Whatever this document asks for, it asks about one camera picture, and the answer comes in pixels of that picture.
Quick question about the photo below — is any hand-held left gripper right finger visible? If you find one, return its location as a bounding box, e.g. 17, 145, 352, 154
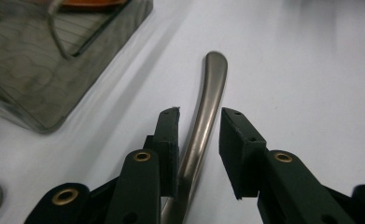
218, 106, 268, 201

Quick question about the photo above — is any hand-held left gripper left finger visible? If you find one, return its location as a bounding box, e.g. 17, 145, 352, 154
143, 106, 181, 199

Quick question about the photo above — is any steel table knife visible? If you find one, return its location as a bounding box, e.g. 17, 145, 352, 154
161, 50, 229, 224

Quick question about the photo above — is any brown wooden spoon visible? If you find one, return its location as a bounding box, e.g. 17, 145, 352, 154
60, 0, 130, 7

